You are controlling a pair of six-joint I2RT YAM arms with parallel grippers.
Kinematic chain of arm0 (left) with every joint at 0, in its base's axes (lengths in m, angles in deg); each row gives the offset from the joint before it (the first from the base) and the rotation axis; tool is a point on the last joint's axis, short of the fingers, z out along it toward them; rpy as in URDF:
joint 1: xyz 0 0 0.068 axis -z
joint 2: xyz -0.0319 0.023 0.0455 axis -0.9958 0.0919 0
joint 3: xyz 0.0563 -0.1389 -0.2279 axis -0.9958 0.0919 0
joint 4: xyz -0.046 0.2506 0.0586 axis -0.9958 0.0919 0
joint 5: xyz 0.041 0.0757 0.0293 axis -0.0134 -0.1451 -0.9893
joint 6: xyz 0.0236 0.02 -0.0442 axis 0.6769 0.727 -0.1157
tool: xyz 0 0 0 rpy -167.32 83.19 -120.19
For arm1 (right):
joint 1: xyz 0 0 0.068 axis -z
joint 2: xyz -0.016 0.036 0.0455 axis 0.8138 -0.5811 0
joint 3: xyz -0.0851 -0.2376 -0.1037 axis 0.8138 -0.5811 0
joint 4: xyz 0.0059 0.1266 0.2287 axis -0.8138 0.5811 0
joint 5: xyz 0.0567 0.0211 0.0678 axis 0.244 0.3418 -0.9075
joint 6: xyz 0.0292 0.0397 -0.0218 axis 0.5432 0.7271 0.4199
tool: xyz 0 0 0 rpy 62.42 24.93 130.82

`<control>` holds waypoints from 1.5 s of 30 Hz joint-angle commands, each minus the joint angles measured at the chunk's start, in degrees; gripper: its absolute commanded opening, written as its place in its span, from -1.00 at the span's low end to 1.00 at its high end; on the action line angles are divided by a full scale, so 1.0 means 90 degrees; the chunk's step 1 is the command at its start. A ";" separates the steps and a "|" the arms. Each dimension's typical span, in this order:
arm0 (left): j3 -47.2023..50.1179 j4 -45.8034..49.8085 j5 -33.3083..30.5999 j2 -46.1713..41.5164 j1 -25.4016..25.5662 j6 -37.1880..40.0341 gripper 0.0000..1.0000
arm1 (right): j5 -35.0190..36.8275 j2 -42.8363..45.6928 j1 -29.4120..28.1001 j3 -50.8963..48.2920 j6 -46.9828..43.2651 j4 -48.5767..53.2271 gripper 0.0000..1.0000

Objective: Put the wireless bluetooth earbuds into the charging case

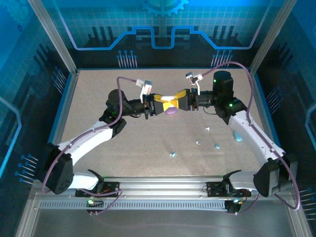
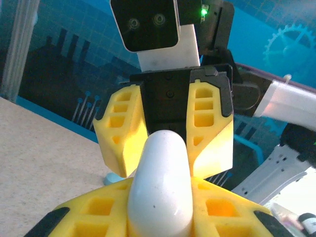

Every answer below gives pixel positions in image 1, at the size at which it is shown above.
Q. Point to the pink earbud charging case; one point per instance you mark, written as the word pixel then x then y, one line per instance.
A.
pixel 170 111

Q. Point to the light blue earbud charging case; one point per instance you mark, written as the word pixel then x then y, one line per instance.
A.
pixel 238 137

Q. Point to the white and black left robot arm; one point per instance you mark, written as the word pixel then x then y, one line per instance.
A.
pixel 84 143

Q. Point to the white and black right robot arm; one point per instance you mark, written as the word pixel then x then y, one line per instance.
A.
pixel 251 133

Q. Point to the small black LED controller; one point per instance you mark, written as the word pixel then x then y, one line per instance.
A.
pixel 95 205
pixel 233 206

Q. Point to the aluminium side frame rail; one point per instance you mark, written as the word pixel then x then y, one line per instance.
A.
pixel 258 98
pixel 67 103

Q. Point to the aluminium frame post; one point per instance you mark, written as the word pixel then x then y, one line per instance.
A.
pixel 53 37
pixel 271 34

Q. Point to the aluminium mounting rail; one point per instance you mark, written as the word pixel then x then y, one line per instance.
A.
pixel 160 186

